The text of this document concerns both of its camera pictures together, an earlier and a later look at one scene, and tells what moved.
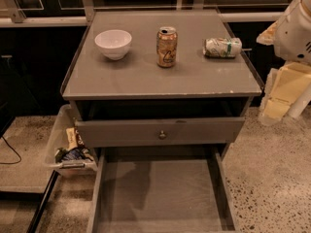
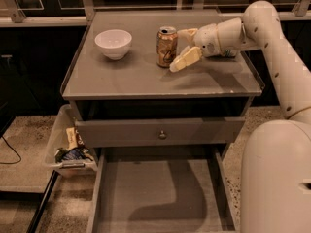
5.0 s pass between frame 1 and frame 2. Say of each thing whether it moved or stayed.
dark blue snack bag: stayed
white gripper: moved
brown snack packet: stayed
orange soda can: stayed
